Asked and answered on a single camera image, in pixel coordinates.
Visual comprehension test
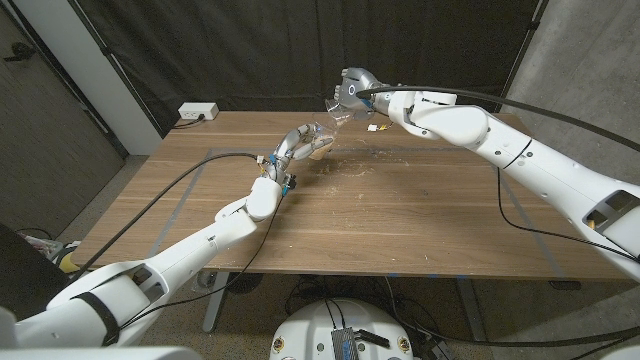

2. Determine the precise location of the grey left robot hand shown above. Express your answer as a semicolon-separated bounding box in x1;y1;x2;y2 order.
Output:
259;123;335;189

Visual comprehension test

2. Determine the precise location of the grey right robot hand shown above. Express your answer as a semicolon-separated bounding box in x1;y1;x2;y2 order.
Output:
333;67;394;117

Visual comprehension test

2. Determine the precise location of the clear plastic cup holding sugar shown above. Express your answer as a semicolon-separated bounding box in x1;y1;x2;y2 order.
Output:
324;97;357;129

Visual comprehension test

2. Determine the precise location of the brown sugar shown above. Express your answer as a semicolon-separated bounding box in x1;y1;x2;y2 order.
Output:
308;137;335;161

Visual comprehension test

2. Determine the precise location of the white power strip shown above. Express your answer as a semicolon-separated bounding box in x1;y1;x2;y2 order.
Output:
178;102;220;121

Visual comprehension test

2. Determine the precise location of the black backdrop curtain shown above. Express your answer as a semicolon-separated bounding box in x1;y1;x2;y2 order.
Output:
67;0;549;137

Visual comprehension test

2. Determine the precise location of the round black fan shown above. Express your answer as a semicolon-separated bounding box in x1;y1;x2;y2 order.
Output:
227;272;265;295

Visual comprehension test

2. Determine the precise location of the black backdrop stand pole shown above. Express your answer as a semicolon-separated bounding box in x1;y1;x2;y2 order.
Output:
67;0;166;139
496;0;549;114

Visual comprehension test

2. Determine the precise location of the grey table leg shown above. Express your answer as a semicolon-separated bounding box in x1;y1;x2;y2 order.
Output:
455;277;487;345
202;271;231;334

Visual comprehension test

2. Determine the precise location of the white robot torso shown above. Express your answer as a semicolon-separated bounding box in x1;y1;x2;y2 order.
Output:
268;298;415;360

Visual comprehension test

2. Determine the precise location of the grey ribbed adapter box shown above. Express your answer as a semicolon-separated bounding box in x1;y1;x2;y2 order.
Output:
330;327;360;360

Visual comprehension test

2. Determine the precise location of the black connector block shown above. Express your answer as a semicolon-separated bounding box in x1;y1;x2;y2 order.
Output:
357;328;391;349

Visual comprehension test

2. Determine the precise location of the yellow item on floor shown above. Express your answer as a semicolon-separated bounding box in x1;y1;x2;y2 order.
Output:
55;252;84;275

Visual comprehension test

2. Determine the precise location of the patterned cloth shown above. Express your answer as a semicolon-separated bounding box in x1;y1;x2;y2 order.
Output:
14;230;64;259

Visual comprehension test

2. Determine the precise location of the white robot head cover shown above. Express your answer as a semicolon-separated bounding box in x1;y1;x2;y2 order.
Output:
0;346;204;360

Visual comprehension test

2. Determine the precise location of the dark chair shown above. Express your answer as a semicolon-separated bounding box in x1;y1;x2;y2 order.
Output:
0;224;71;321

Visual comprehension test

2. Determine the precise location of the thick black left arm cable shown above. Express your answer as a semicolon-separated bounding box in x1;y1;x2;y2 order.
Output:
69;152;266;284

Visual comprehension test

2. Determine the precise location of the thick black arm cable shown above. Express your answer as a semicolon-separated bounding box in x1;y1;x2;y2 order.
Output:
69;152;266;284
355;85;640;154

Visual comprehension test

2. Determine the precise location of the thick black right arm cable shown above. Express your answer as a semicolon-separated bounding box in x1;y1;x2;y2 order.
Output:
355;85;640;154

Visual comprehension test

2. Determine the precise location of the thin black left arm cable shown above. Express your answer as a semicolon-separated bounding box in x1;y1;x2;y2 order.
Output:
117;194;286;331

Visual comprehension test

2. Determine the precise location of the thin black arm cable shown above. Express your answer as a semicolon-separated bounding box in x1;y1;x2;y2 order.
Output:
496;167;640;264
117;194;286;331

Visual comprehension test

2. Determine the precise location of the black power strip cable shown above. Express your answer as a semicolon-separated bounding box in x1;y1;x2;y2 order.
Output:
172;114;206;130

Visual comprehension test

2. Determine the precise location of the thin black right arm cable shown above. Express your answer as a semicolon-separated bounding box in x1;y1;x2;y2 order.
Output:
496;167;640;264

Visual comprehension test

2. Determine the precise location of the black door handle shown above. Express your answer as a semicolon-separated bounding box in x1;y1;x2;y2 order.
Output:
3;42;37;64

